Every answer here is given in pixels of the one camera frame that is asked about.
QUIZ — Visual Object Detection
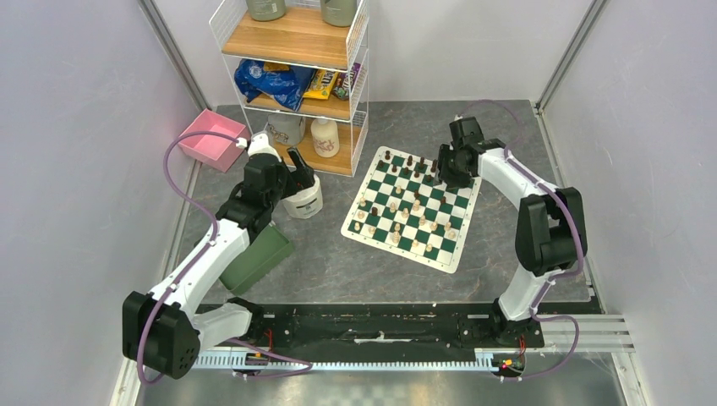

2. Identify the green white chess board mat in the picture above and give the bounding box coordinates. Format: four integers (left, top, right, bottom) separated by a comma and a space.
341, 147, 481, 274

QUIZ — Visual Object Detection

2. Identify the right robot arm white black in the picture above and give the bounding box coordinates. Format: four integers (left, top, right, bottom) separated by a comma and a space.
436, 117, 587, 346

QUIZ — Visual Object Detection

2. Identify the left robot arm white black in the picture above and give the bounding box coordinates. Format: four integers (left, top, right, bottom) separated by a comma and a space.
122, 147, 316, 379

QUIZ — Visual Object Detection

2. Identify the white wrapped paper roll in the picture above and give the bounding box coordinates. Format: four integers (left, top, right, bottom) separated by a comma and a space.
281, 175, 323, 219

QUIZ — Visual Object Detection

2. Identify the grey patterned mug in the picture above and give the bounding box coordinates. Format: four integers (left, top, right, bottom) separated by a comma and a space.
267, 113, 305, 146

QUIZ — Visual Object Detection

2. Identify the green plastic bin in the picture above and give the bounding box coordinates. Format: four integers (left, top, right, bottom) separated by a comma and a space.
219, 226, 294, 296

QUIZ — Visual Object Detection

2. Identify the cream bottle pink lettering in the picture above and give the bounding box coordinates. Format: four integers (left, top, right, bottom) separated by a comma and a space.
310, 118, 340, 158

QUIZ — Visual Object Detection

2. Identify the blue snack bag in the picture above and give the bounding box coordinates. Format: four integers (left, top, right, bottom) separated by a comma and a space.
233, 59, 316, 111

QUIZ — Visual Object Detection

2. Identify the yellow candy bag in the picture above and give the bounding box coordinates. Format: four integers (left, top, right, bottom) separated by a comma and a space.
303, 69, 339, 100

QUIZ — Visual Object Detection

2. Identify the purple snack packet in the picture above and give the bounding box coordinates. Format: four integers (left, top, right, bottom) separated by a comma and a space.
331, 63, 361, 101

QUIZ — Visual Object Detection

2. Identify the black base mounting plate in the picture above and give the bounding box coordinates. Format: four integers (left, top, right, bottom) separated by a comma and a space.
241, 303, 545, 363

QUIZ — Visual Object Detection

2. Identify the grey-green jar left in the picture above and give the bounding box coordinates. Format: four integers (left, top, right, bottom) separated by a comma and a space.
245, 0, 287, 22

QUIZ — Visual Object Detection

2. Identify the grey-green jar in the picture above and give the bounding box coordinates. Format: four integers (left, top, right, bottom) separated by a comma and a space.
320, 0, 358, 27
245, 0, 287, 22

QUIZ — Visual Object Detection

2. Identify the grey-green jar right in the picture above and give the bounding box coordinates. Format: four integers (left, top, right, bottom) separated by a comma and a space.
320, 0, 358, 27

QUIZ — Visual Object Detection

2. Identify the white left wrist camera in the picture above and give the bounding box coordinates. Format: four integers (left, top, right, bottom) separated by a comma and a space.
235, 131, 282, 162

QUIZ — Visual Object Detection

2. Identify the white wire wooden shelf rack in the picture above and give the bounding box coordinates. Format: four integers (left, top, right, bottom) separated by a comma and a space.
209, 1, 369, 176

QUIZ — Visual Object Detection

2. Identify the white slotted cable duct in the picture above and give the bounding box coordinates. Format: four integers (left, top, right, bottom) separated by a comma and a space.
193, 348, 519, 374

